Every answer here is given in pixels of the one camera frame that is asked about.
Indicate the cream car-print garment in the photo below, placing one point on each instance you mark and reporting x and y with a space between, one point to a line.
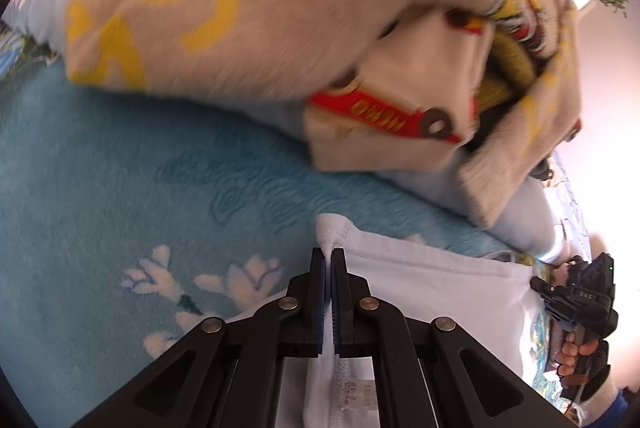
400 72
575 127

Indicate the person's right hand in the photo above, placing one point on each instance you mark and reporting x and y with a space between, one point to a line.
570 355

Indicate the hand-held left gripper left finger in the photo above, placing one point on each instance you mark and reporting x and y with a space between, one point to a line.
320 308

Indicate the light blue shirt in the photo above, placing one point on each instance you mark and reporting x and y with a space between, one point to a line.
440 288

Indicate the beige sweater with yellow letters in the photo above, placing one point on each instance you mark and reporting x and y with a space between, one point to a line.
300 7

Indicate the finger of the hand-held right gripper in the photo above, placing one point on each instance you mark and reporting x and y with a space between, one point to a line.
557 310
545 286

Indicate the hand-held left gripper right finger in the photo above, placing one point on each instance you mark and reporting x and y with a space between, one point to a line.
339 308

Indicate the person's right forearm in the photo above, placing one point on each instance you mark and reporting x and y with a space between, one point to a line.
607 408

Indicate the yellow-green knit sweater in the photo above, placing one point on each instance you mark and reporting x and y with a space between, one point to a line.
510 57

